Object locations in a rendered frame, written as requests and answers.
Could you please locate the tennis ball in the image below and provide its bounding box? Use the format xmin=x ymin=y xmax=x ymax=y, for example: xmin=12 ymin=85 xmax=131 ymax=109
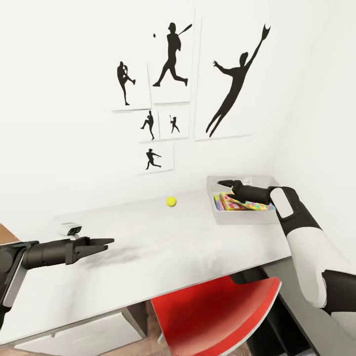
xmin=166 ymin=197 xmax=176 ymax=207

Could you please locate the jigsaw puzzle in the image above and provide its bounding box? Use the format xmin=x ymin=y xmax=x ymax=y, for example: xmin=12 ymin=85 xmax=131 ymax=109
xmin=229 ymin=198 xmax=263 ymax=210

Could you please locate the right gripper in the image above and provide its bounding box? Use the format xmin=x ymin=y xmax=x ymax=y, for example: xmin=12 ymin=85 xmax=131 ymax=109
xmin=218 ymin=179 xmax=258 ymax=204

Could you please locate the board game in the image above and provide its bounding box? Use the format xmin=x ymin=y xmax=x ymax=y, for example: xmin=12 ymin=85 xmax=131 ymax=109
xmin=214 ymin=195 xmax=226 ymax=211
xmin=220 ymin=192 xmax=269 ymax=211
xmin=264 ymin=202 xmax=274 ymax=211

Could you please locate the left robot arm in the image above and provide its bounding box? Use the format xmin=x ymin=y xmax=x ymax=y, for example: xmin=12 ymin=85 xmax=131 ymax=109
xmin=0 ymin=222 xmax=115 ymax=330

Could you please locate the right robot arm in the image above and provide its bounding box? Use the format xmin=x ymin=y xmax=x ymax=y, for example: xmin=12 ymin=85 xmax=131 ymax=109
xmin=218 ymin=176 xmax=356 ymax=343

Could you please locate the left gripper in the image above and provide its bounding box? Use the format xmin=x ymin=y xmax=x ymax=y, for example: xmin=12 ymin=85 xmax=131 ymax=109
xmin=42 ymin=236 xmax=115 ymax=267

